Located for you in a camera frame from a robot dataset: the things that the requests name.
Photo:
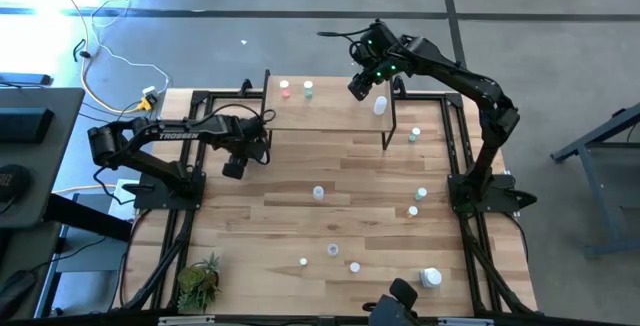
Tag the black desk beam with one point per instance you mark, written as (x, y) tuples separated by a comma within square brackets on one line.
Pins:
[(85, 217)]

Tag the white box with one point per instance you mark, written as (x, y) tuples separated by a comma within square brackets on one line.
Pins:
[(120, 208)]

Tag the silver bracket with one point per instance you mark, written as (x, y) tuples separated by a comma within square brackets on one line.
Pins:
[(185, 320), (465, 322)]

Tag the white opaque plastic bottle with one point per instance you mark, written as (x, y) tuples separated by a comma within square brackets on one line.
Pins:
[(318, 193), (380, 105)]

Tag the teal vial white cap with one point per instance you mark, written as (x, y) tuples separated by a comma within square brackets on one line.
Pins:
[(414, 132), (308, 85), (421, 193)]

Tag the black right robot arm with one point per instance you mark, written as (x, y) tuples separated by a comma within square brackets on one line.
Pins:
[(460, 73)]

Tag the potted succulent plant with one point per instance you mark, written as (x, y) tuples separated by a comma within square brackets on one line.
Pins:
[(197, 283)]

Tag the large white pill bottle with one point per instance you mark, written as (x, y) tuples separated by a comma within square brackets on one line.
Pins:
[(431, 277)]

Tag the blue-grey metal table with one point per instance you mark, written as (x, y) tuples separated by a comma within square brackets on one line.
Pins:
[(592, 191)]

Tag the white power adapter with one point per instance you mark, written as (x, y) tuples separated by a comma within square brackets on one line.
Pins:
[(149, 91)]

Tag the clear bottle ribbed cap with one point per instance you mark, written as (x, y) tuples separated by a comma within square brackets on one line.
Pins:
[(332, 250)]

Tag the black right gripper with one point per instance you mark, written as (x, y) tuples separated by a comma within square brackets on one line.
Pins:
[(377, 46)]

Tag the wooden shelf black legs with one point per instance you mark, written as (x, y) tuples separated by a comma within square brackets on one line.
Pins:
[(330, 111)]

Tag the round black pad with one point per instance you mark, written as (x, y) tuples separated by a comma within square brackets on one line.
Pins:
[(12, 181)]

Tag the dark grey desk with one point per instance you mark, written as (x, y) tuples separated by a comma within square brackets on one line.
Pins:
[(50, 166)]

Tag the pink vial white cap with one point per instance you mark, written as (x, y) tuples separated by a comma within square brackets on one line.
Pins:
[(285, 85), (354, 267)]

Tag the black box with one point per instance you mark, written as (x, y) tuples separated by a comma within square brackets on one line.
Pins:
[(25, 125)]

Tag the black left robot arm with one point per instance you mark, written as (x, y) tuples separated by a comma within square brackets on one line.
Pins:
[(175, 136)]

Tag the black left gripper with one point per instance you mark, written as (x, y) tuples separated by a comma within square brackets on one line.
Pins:
[(250, 138)]

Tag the dark flat device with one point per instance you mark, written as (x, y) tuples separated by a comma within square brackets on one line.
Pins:
[(25, 79)]

